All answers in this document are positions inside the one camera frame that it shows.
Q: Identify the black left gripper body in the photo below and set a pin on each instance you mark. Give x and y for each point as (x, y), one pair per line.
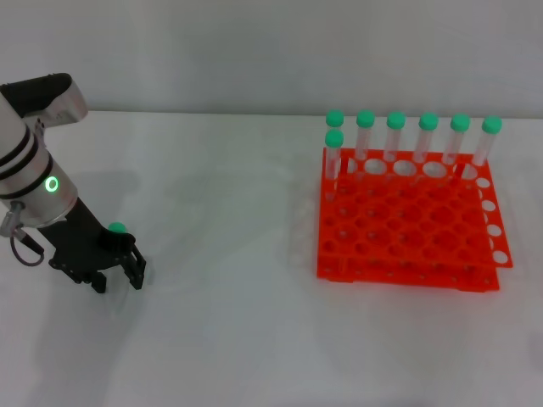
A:
(80, 241)

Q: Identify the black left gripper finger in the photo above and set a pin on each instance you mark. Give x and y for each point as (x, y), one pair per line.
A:
(136, 269)
(99, 285)

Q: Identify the clear test tube green cap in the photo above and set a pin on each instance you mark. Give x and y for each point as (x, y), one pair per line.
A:
(492, 124)
(334, 118)
(334, 138)
(116, 227)
(365, 118)
(460, 122)
(395, 120)
(428, 121)

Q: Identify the orange test tube rack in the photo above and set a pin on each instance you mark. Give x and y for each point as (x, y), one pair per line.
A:
(403, 229)

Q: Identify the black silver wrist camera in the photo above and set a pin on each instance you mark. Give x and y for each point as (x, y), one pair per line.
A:
(51, 95)

